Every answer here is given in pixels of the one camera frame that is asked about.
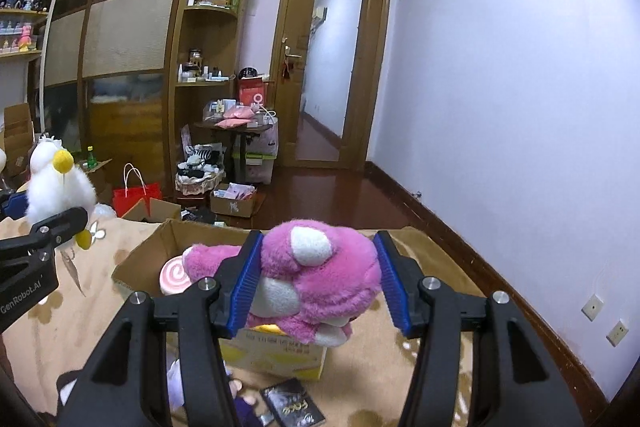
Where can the small cardboard box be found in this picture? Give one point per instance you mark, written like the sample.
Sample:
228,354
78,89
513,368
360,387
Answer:
232,206

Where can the white duck plush toy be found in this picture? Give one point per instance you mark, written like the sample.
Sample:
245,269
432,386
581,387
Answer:
52,187

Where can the tan printed blanket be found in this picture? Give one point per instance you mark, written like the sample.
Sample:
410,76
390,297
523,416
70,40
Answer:
370,382

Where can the pink plush bear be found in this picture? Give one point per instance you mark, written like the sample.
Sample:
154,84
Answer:
320,287

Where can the printed cardboard box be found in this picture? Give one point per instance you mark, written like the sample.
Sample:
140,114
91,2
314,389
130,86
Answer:
282,357

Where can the red gift bag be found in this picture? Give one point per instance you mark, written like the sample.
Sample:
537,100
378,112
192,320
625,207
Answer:
252,94

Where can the lace-trimmed basket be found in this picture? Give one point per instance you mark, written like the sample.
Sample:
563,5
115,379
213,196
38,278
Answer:
200,184

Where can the round wooden side table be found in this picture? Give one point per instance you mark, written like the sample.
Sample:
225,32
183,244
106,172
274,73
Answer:
235,131

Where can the wooden corner shelf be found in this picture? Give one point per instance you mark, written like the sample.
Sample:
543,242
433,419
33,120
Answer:
210,14

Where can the purple plush toy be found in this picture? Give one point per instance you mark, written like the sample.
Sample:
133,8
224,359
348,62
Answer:
248,409

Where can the pink swirl plush toy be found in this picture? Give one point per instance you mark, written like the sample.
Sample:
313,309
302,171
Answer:
175,277

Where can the open brown cardboard box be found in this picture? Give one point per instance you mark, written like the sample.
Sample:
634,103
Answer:
165,209

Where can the wooden wardrobe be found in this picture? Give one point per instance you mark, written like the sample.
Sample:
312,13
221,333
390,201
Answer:
125,32

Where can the white wall socket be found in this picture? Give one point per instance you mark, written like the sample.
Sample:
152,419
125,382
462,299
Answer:
617,333
592,307

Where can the black booklet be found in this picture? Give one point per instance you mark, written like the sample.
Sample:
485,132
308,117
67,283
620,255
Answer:
292,402

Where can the green glass bottle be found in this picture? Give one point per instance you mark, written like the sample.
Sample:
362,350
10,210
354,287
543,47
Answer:
91,157

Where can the striped plush toy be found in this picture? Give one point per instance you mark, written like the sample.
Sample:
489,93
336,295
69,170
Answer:
202,154

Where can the wooden door with mirror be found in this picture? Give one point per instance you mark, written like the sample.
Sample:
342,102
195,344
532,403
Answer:
360,57

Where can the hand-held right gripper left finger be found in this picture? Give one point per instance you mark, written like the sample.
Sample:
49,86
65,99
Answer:
244,289

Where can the glass jar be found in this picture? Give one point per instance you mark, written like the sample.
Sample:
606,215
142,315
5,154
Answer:
195,58

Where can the red paper bag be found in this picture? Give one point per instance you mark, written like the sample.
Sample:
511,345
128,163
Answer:
136,198

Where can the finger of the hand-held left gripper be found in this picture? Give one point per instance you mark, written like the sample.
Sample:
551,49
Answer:
57,224
12,205

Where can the clear plastic storage bin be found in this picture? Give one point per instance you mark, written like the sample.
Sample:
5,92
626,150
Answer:
260,157

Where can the tall brown cardboard box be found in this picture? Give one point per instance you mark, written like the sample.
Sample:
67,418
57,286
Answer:
17,132

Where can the pink packets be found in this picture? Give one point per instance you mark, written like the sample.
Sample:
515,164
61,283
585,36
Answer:
237,113

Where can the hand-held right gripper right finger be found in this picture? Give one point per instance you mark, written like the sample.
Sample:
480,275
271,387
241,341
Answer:
396,289

